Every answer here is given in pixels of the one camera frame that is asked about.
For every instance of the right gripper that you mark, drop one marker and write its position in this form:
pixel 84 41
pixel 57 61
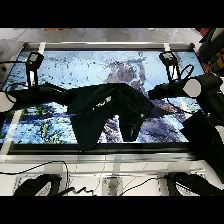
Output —
pixel 163 91

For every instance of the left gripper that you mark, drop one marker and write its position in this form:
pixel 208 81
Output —
pixel 53 94

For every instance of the black pants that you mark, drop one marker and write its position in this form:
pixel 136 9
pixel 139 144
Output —
pixel 100 110

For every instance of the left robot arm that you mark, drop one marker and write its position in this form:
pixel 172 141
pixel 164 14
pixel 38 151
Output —
pixel 20 97

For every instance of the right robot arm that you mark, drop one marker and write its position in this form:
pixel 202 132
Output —
pixel 209 87

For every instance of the heap of clothes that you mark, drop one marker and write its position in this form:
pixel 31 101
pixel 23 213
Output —
pixel 213 50

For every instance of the black garment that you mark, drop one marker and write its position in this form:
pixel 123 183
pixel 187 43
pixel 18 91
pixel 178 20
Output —
pixel 203 136

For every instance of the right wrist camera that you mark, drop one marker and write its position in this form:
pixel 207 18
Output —
pixel 168 57

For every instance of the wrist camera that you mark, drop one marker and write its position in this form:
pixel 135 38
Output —
pixel 34 60
pixel 168 57

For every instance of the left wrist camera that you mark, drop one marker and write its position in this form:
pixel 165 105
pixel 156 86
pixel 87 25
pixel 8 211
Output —
pixel 34 60

